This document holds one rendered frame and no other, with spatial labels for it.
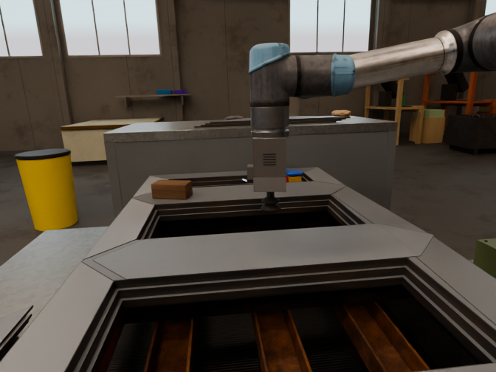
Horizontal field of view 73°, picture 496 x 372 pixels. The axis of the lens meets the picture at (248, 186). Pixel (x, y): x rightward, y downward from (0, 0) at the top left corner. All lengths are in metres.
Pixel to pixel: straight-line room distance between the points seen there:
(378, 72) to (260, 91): 0.30
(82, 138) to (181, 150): 5.59
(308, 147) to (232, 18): 7.64
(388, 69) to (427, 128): 8.02
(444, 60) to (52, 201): 3.30
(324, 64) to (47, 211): 3.25
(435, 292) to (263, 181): 0.35
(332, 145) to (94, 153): 5.85
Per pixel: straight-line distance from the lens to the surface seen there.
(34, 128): 9.68
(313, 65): 0.64
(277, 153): 0.63
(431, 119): 8.84
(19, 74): 9.72
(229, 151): 1.48
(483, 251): 1.18
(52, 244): 1.23
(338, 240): 0.78
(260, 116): 0.63
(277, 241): 0.76
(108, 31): 9.13
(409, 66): 0.85
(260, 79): 0.63
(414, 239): 0.83
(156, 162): 1.51
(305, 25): 9.33
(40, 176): 3.54
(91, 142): 6.97
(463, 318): 0.63
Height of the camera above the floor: 1.18
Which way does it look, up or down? 15 degrees down
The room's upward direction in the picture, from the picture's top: 2 degrees counter-clockwise
